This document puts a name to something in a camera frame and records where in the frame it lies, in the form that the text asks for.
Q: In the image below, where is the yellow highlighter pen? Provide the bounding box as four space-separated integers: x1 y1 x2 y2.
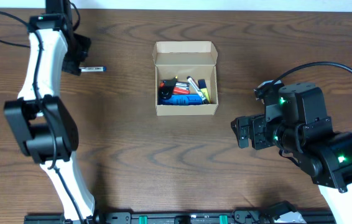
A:
198 79 211 104

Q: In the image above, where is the red and black stapler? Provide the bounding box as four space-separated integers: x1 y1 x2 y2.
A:
159 80 190 95

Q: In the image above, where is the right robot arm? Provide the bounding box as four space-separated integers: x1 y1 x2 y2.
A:
231 82 352 223

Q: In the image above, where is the blue plastic case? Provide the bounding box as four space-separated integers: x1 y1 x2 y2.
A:
159 94 203 106

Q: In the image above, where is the brown cardboard box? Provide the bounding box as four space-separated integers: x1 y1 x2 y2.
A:
152 41 218 116

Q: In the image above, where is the black whiteboard marker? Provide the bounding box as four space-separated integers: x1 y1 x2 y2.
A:
187 76 210 104

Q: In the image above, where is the blue whiteboard marker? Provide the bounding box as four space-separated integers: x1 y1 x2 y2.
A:
80 66 106 72

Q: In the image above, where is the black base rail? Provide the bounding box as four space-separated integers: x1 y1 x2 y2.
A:
24 210 335 224

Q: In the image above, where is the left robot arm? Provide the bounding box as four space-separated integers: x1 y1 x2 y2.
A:
4 1 97 223

